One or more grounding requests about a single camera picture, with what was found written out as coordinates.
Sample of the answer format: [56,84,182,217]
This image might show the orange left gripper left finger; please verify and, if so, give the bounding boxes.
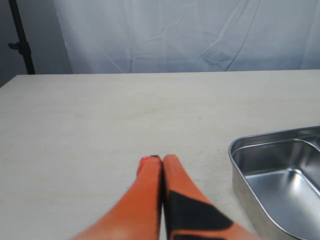
[73,155,162,240]

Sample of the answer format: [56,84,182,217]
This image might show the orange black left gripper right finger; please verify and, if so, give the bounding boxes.
[163,154,260,240]

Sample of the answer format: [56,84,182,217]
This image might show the stainless steel lunch box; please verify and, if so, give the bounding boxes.
[228,126,320,240]

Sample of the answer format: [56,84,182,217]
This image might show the grey fabric backdrop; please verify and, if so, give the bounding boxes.
[54,0,320,74]

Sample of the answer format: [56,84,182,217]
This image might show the black stand pole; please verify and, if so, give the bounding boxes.
[8,0,36,75]

